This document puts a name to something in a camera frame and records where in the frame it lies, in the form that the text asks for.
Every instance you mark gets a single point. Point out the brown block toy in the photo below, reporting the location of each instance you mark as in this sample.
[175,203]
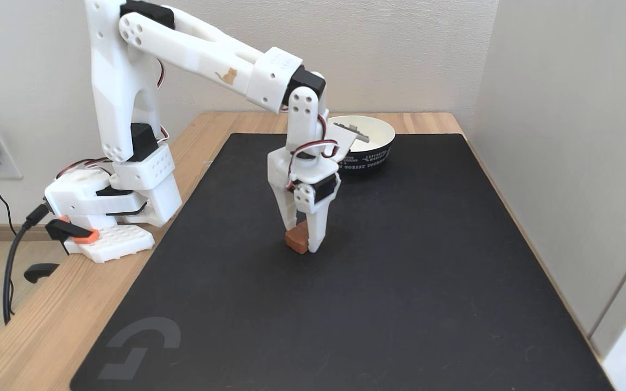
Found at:
[294,241]

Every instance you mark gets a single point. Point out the white and navy paper bowl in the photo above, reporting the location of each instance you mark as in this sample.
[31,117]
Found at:
[379,136]

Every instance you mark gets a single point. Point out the black desk mat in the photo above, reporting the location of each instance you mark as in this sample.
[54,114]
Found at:
[400,271]

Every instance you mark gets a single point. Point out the black and orange clamp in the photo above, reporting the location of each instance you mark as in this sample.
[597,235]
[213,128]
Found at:
[68,231]

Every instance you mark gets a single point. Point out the white gripper camera mount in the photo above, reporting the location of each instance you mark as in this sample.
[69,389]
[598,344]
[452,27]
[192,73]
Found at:
[345,142]

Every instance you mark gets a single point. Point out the white wall outlet plate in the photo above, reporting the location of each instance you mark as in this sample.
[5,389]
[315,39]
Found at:
[7,163]

